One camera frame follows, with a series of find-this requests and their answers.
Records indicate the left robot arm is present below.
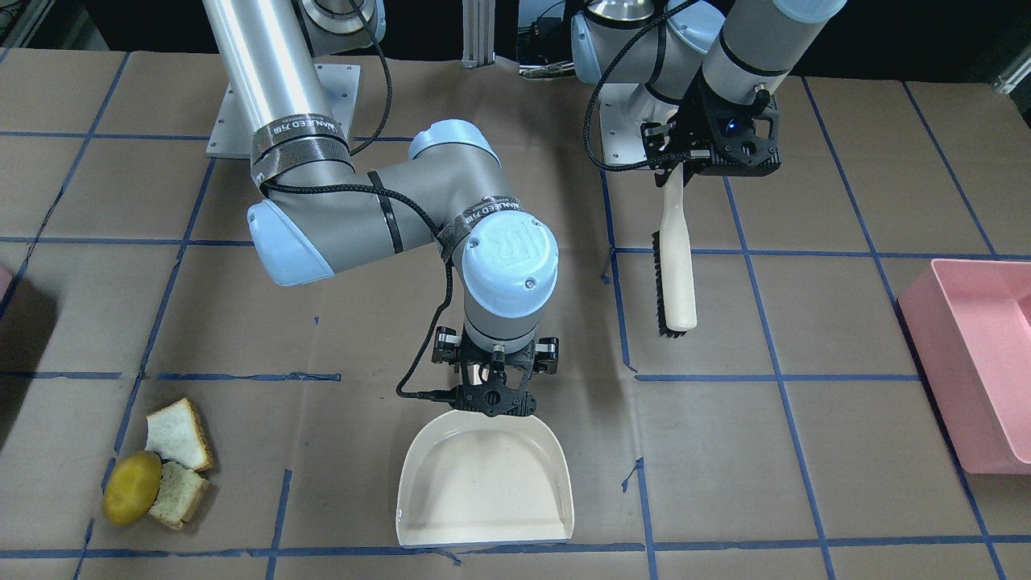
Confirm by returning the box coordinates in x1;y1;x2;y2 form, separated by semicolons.
569;1;844;177

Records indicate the cream brush with black bristles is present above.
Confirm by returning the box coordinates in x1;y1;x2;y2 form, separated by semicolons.
654;165;698;338

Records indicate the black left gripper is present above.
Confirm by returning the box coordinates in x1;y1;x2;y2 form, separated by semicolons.
641;81;783;176

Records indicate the cream plastic dustpan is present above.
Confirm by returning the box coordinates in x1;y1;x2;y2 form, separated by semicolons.
396;411;575;549

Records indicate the aluminium frame post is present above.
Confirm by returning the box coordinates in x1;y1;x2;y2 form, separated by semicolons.
461;0;496;69

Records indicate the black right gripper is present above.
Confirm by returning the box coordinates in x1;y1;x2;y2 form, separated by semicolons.
433;326;559;417

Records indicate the yellow lemon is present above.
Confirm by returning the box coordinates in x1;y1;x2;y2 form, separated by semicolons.
102;450;162;526

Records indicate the pink plastic bin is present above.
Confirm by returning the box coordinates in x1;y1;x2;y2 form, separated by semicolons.
898;259;1030;474

